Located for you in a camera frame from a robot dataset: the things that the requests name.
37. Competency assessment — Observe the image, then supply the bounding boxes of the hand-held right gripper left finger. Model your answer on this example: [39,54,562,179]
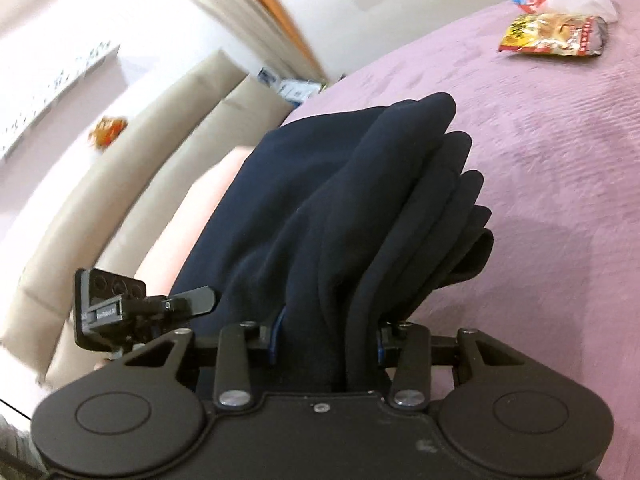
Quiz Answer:
[121,309,288,409]

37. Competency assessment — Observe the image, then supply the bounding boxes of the pink ribbed bed blanket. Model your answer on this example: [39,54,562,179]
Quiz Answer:
[280,4,640,480]

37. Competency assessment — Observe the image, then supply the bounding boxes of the yellow and red snack packet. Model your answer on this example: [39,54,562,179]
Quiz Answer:
[497,11,610,60]

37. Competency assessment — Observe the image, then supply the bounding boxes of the pink pillow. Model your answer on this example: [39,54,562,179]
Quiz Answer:
[134,149,258,313]

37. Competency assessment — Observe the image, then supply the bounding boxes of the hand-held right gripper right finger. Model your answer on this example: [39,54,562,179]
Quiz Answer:
[376,320,527,409]

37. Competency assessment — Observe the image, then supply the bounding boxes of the orange wall sticker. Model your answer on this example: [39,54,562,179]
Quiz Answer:
[88,116,130,150]

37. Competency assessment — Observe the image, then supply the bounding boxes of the blue and white box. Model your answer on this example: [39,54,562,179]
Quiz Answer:
[256,66,323,107]

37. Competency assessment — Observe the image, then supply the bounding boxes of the beige padded headboard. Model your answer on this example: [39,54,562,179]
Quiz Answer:
[0,49,301,391]

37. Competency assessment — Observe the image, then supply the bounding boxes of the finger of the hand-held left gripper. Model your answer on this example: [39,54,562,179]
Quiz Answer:
[162,286,219,320]

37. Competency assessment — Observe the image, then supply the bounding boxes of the white wall calendar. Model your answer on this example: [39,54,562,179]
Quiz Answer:
[0,42,122,162]

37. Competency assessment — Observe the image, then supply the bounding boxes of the wooden door frame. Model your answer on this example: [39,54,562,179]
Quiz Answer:
[235,0,333,88]

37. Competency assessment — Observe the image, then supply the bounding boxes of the navy jacket with white stripes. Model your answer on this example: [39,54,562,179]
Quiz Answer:
[169,91,496,395]

